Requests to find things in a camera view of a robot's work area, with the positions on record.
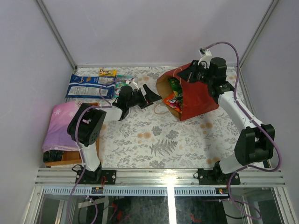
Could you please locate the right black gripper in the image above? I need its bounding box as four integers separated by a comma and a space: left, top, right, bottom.
177, 60, 214, 86

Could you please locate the wooden organizer tray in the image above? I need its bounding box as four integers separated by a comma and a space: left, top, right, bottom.
44, 102, 100, 168

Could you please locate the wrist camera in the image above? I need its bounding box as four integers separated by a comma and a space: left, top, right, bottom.
125, 78, 139, 89
198, 48, 212, 68

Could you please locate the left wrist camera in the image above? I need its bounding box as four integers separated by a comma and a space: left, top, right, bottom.
125, 78, 139, 89

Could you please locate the green snack bag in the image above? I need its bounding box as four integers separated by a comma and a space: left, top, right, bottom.
168, 77, 183, 98

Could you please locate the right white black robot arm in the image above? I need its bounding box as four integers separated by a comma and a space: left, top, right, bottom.
178, 56, 275, 184

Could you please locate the white slotted cable duct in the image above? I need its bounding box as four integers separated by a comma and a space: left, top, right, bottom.
44, 186, 228, 197

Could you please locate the yellow M&M's candy pack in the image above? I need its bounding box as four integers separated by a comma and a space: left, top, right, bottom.
99, 68, 117, 77

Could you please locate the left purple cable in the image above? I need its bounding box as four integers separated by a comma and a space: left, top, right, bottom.
66, 77, 131, 224

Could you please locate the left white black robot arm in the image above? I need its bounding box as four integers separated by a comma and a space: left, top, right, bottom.
67, 84, 162, 184

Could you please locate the pink folded cloth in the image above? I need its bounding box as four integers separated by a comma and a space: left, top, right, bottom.
42, 101, 79, 153

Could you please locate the purple cable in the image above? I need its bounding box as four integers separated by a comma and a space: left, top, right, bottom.
203, 41, 283, 220
66, 77, 131, 224

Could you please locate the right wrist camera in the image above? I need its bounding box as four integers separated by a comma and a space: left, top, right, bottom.
198, 48, 212, 68

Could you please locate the green Fox's candy bag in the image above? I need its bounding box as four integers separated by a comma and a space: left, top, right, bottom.
114, 75, 135, 98

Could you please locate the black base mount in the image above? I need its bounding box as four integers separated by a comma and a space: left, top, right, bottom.
193, 168, 232, 185
78, 170, 117, 185

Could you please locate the aluminium front rail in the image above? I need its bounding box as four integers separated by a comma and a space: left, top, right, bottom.
35, 168, 285, 188

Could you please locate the floral table mat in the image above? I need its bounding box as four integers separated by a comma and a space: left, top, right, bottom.
70, 66, 268, 169

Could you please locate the orange candy bag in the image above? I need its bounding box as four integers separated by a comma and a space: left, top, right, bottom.
163, 93, 183, 113

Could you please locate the blue chips bag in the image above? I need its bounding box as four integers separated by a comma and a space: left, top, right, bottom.
66, 74, 116, 99

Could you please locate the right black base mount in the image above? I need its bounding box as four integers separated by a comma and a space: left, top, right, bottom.
193, 168, 232, 185

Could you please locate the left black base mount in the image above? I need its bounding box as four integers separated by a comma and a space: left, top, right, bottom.
78, 170, 117, 185

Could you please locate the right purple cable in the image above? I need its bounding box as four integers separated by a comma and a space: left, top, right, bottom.
203, 41, 283, 220

